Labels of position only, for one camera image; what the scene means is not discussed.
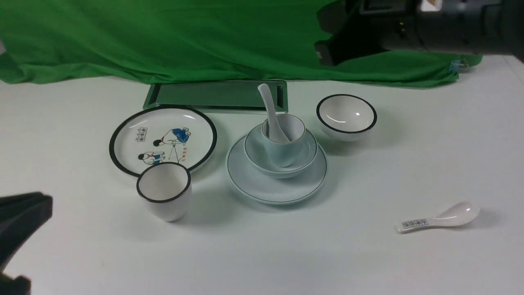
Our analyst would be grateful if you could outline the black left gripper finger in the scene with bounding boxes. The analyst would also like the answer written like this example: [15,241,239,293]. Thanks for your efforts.
[0,273,32,295]
[0,192,54,271]

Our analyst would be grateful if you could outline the pale blue bowl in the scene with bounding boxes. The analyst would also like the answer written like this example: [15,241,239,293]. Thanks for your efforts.
[243,124,320,179]

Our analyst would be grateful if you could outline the plain white spoon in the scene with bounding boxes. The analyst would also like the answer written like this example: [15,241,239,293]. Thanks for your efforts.
[258,84,290,143]

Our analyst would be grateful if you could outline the pale blue cup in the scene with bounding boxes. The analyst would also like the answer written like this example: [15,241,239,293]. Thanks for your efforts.
[261,114,307,167]

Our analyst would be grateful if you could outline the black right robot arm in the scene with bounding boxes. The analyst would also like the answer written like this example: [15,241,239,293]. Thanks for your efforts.
[314,0,524,66]

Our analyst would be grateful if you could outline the black-rimmed white cup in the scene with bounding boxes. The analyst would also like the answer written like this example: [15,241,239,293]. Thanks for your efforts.
[136,162,192,222]

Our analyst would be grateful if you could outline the illustrated black-rimmed plate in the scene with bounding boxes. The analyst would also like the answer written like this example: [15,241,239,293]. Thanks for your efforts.
[108,106,218,177]

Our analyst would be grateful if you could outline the green backdrop cloth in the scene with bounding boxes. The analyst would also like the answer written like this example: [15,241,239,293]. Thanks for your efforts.
[0,0,483,88]

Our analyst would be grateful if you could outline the pale blue plate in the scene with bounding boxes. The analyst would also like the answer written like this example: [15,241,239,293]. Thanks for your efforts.
[225,135,329,205]

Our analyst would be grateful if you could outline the black-rimmed white bowl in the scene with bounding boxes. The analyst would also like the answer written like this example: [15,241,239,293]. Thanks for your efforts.
[316,94,377,142]

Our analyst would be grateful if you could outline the white spoon with pattern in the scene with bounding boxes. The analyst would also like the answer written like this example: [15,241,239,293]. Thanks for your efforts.
[395,202,481,234]

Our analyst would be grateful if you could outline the blue binder clip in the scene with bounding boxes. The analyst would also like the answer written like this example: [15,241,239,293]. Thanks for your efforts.
[448,58,470,73]

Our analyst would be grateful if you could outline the metal cable grommet tray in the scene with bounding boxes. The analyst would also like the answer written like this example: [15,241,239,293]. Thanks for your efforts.
[142,80,289,113]

